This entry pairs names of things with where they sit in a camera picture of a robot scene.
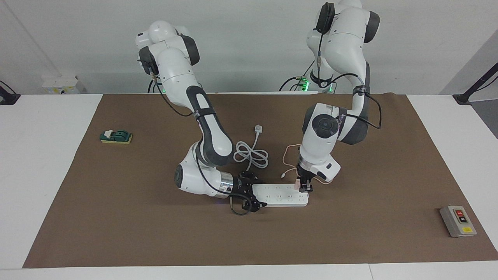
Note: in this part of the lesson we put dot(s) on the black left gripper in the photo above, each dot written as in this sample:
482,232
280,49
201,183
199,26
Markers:
304,173

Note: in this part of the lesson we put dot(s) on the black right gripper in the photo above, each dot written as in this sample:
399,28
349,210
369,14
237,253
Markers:
241,190

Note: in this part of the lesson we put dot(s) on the pink charger adapter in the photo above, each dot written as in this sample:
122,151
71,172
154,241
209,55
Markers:
297,186

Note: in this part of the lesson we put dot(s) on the white power strip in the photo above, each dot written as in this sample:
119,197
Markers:
280,194

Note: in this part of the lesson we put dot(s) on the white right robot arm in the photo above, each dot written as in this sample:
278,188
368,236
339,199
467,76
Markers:
175,66

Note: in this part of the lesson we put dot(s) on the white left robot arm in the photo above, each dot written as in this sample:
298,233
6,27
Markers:
323,140

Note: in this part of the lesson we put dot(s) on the brown table mat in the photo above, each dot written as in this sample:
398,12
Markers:
350,241

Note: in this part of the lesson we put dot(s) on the green knife switch block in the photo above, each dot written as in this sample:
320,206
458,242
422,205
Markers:
116,136

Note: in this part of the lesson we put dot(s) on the grey on-off switch box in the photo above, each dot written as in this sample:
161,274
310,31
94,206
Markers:
453,223

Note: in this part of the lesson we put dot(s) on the white wall socket box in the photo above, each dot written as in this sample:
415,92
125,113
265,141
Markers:
58,83

